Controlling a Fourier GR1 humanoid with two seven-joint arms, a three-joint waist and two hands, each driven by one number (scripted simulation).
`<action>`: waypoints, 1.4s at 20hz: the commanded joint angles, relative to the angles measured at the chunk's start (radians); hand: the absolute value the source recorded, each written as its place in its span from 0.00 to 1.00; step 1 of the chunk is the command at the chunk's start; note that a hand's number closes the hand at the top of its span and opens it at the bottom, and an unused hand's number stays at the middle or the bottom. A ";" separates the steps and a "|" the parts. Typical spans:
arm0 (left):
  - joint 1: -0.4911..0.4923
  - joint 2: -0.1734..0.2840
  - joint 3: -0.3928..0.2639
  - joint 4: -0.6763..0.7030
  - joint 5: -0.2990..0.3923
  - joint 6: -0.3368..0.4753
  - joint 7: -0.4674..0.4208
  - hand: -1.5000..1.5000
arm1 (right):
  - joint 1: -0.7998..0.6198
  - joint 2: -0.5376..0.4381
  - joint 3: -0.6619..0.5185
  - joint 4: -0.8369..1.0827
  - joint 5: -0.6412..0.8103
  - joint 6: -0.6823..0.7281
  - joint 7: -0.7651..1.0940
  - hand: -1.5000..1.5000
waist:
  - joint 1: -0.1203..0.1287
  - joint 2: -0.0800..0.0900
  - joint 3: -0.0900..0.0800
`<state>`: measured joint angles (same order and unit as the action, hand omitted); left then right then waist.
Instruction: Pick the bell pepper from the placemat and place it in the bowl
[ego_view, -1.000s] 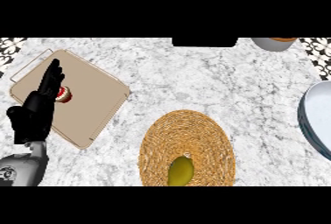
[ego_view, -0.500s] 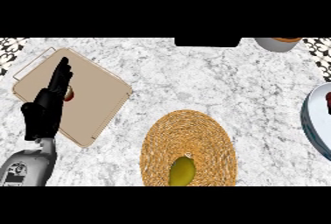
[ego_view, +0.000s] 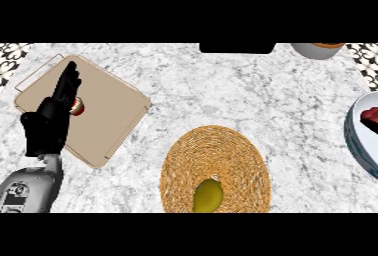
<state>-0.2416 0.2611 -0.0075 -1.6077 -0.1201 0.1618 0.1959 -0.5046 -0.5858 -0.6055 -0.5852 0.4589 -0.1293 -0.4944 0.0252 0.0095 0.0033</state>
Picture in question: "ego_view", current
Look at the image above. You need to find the yellow-green bell pepper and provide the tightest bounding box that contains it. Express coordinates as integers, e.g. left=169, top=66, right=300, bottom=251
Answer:
left=192, top=178, right=226, bottom=214

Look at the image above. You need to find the beige cutting board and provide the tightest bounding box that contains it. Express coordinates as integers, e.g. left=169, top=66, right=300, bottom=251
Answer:
left=14, top=54, right=154, bottom=170

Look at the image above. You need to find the black appliance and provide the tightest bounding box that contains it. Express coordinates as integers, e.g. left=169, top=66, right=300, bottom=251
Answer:
left=198, top=43, right=278, bottom=55

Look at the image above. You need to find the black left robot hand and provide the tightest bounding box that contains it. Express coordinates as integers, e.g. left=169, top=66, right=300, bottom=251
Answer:
left=20, top=60, right=83, bottom=158

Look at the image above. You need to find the white blue-rimmed bowl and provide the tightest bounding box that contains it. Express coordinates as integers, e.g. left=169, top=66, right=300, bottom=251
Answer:
left=343, top=91, right=378, bottom=179

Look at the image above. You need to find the woven wicker placemat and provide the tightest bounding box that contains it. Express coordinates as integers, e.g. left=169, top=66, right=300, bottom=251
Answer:
left=159, top=124, right=274, bottom=214

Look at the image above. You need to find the dark red object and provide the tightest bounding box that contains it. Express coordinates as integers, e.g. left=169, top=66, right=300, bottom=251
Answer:
left=359, top=106, right=378, bottom=130

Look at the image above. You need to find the grey pot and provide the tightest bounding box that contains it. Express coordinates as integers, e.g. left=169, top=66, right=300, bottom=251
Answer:
left=290, top=43, right=348, bottom=61

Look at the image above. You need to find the red can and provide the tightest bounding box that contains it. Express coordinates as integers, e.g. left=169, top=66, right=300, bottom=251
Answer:
left=70, top=97, right=88, bottom=117

